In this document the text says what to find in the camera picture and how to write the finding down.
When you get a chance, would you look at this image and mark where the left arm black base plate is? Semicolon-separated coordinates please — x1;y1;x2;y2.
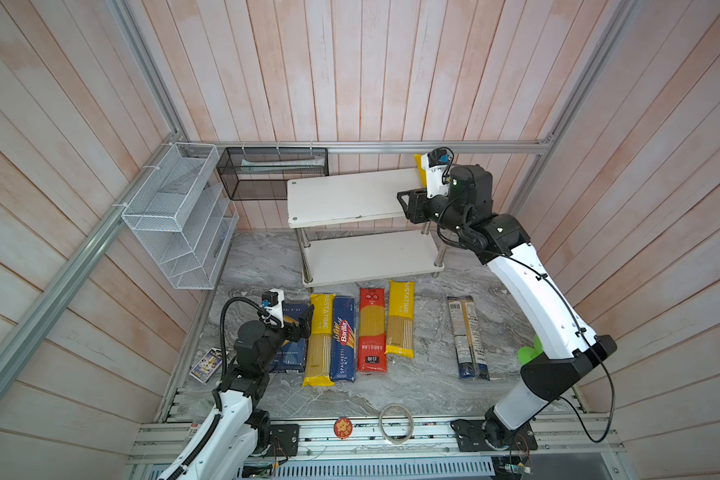
246;409;300;459

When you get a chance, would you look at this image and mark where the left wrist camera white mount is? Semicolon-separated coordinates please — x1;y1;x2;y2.
260;288;285;329

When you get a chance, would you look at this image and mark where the red spaghetti bag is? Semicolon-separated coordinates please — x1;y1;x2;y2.
357;288;387;373

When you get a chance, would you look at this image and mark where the red round sticker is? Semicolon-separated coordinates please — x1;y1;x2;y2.
333;417;354;440

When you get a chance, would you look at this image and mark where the white wire mesh rack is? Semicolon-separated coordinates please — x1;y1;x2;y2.
122;143;239;290

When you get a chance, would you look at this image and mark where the clear blue spaghetti bag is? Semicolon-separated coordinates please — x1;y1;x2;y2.
447;296;490;380

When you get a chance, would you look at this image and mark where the clear tape roll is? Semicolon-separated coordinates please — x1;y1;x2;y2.
378;403;415;446

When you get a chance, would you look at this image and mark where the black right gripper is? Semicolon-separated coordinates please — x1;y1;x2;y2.
396;189;465;242

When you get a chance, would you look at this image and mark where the blue Barilla spaghetti box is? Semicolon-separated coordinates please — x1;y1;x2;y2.
330;296;356;382

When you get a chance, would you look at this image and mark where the yellow pasta bag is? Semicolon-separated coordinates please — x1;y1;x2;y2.
414;154;428;187
385;280;415;358
303;294;335;387

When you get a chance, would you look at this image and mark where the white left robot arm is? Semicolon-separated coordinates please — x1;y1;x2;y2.
160;297;314;479

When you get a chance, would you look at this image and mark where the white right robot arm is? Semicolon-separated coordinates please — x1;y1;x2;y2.
397;165;617;451

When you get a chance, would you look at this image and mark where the white two-tier shelf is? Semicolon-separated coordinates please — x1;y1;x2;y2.
286;169;446;289

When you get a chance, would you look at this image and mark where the black mesh basket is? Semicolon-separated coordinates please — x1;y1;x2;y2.
216;146;330;201

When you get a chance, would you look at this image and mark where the dark blue pasta box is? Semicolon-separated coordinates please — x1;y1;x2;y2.
269;302;309;373

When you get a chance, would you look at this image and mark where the small card pack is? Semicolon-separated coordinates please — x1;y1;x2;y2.
189;348;223;383

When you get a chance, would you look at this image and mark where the green plastic goblet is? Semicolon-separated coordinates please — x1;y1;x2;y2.
517;335;544;366

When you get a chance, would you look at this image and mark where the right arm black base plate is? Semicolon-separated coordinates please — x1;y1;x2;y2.
450;419;538;452

